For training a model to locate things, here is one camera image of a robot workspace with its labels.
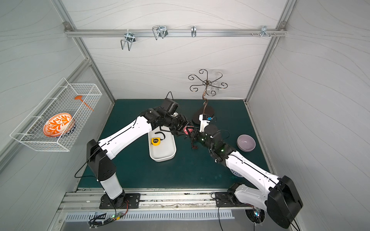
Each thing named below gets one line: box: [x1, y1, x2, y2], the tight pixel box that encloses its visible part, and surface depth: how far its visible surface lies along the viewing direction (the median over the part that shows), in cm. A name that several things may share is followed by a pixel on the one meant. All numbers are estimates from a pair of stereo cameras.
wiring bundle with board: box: [88, 191, 130, 230], surface depth 69 cm
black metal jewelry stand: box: [187, 69, 228, 125], surface depth 92 cm
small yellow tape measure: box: [151, 131, 166, 146], surface depth 95 cm
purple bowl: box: [236, 134, 257, 153], surface depth 93 cm
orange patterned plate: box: [43, 112, 76, 138], surface depth 64 cm
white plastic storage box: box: [147, 126, 177, 163], surface depth 94 cm
